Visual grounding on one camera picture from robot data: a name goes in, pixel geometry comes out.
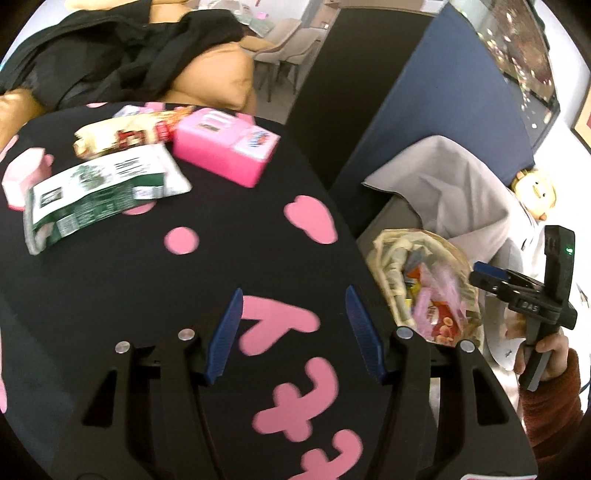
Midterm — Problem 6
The blue partition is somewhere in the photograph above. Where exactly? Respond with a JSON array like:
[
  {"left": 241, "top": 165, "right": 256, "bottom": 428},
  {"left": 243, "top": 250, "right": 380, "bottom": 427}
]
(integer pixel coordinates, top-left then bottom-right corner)
[{"left": 329, "top": 4, "right": 537, "bottom": 241}]

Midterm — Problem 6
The pink plastic wrapper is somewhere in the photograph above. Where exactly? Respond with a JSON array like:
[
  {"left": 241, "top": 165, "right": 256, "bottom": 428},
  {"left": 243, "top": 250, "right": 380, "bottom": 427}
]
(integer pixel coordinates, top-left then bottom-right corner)
[{"left": 414, "top": 267, "right": 463, "bottom": 320}]

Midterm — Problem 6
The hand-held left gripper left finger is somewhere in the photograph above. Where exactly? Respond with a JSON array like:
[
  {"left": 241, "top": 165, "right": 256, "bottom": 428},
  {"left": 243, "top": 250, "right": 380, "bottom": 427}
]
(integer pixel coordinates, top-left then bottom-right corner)
[{"left": 51, "top": 288, "right": 245, "bottom": 480}]

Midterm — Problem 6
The tan sofa back cushion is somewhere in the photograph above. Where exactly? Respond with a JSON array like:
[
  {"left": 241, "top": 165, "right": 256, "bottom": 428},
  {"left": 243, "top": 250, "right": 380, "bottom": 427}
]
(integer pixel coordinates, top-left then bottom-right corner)
[{"left": 65, "top": 0, "right": 195, "bottom": 22}]

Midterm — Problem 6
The black tablecloth with pink print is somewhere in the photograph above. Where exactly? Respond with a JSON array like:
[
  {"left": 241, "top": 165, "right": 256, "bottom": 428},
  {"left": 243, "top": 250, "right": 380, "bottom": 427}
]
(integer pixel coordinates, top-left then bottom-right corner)
[{"left": 0, "top": 102, "right": 385, "bottom": 480}]

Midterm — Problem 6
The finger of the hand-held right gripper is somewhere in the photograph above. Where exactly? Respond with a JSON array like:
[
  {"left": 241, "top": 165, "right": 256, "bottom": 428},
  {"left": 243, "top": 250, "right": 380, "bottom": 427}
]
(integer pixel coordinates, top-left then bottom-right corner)
[{"left": 469, "top": 261, "right": 525, "bottom": 301}]

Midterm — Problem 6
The black clothing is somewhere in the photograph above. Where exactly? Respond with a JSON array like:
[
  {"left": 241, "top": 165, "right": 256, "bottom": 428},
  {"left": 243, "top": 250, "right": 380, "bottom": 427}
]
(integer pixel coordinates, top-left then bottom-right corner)
[{"left": 0, "top": 0, "right": 246, "bottom": 112}]

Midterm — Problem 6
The beige dining chair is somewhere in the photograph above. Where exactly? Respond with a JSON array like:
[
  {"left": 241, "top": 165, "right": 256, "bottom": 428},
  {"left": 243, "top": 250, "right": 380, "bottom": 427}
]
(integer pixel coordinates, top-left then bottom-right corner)
[{"left": 253, "top": 21, "right": 325, "bottom": 103}]

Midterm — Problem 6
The wall screen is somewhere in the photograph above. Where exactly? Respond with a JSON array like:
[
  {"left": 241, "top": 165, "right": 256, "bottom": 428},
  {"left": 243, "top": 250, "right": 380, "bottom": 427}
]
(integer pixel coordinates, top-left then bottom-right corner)
[{"left": 449, "top": 0, "right": 563, "bottom": 151}]

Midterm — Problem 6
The tan sofa seat cushion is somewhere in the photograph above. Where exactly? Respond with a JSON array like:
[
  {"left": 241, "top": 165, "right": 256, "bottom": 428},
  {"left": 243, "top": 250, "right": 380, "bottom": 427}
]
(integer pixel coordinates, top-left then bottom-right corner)
[{"left": 0, "top": 89, "right": 48, "bottom": 154}]

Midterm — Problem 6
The person's right hand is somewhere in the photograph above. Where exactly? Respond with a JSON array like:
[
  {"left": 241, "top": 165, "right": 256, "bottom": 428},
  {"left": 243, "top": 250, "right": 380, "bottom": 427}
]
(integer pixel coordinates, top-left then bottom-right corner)
[{"left": 505, "top": 318, "right": 572, "bottom": 383}]

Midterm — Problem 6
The yellow plush toy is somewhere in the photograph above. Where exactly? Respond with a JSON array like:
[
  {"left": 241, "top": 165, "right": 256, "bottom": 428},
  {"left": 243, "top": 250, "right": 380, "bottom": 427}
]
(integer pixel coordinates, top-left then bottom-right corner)
[{"left": 510, "top": 168, "right": 560, "bottom": 223}]

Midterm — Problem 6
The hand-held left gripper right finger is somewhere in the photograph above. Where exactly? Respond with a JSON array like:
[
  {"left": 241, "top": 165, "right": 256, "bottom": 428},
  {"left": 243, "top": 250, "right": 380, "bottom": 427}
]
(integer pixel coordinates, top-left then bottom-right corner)
[{"left": 345, "top": 285, "right": 540, "bottom": 480}]

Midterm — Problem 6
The framed picture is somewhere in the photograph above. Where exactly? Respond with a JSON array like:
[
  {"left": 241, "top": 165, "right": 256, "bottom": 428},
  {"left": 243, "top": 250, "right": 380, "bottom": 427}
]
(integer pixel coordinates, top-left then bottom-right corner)
[{"left": 571, "top": 82, "right": 591, "bottom": 154}]

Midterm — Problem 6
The beige snack packet red label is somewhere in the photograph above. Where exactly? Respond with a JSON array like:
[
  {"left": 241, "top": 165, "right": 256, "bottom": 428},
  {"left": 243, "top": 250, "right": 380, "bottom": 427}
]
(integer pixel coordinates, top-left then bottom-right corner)
[{"left": 73, "top": 115, "right": 175, "bottom": 161}]

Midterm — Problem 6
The small pale pink box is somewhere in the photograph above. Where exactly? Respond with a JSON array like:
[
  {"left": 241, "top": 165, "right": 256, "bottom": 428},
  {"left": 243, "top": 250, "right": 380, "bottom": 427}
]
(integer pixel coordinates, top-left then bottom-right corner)
[{"left": 1, "top": 147, "right": 54, "bottom": 211}]

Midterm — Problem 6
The grey seat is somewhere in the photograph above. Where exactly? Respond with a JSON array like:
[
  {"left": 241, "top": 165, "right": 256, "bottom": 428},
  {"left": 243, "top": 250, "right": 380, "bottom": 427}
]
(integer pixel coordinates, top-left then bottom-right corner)
[{"left": 355, "top": 193, "right": 422, "bottom": 251}]

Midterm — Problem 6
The green white snack packet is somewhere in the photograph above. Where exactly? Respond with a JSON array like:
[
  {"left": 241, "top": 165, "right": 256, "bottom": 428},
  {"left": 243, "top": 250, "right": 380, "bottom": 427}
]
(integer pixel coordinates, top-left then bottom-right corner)
[{"left": 23, "top": 145, "right": 193, "bottom": 256}]

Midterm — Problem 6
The round tan cushion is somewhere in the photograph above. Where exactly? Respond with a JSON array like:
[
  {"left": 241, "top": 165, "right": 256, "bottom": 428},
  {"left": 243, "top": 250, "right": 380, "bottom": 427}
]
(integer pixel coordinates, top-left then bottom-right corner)
[{"left": 158, "top": 37, "right": 257, "bottom": 114}]

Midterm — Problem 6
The white pink packet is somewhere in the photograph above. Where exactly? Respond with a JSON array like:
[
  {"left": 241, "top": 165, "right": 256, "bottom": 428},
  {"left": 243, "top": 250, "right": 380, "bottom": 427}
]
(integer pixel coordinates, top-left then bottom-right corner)
[{"left": 113, "top": 104, "right": 163, "bottom": 121}]

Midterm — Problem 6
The beige cloth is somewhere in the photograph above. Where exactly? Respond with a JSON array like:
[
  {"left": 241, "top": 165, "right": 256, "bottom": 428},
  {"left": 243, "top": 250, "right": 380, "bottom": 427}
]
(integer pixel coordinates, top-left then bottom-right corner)
[{"left": 362, "top": 135, "right": 542, "bottom": 372}]

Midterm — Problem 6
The dining table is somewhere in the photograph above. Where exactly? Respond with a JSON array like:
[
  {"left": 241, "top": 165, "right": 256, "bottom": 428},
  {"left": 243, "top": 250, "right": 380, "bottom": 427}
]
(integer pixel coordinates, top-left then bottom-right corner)
[{"left": 230, "top": 9, "right": 279, "bottom": 38}]

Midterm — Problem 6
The red gold snack wrapper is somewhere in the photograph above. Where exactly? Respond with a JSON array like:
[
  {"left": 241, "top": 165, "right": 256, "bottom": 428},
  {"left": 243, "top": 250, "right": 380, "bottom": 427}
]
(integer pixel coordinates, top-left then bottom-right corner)
[{"left": 154, "top": 106, "right": 198, "bottom": 142}]

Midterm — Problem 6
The red orange snack packet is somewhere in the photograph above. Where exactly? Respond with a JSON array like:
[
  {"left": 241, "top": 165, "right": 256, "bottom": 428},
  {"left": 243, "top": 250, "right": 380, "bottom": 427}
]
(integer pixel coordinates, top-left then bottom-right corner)
[{"left": 426, "top": 301, "right": 468, "bottom": 345}]

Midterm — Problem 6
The black panel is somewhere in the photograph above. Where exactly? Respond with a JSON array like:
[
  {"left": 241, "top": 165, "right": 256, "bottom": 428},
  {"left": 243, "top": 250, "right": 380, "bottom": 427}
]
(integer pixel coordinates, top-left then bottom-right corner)
[{"left": 281, "top": 6, "right": 438, "bottom": 195}]

